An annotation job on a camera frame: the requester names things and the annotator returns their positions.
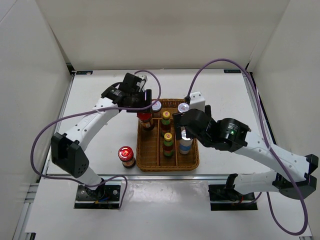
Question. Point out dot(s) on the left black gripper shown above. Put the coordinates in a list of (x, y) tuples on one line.
[(142, 94)]

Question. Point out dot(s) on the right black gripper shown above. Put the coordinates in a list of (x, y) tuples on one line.
[(177, 125)]

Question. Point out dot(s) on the white-lid spice jar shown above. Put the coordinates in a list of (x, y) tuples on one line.
[(156, 109), (183, 107)]

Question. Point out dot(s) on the red-lid sauce jar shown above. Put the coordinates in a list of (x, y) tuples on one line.
[(146, 120), (126, 156)]

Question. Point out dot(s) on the yellow-cap chili bottle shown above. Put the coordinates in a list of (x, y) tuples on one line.
[(165, 125), (168, 145)]

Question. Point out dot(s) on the silver-cap pepper shaker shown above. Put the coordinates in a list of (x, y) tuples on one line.
[(185, 143)]

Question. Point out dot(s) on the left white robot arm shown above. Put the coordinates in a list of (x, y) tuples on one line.
[(68, 149)]

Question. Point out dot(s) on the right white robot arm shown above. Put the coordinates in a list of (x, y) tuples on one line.
[(290, 174)]

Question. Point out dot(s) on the brown wicker divided basket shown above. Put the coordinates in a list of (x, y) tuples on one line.
[(149, 148)]

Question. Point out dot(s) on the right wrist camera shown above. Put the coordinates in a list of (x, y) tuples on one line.
[(196, 100)]

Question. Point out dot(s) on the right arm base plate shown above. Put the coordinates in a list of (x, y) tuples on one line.
[(222, 199)]

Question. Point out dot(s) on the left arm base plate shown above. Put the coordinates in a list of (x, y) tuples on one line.
[(104, 197)]

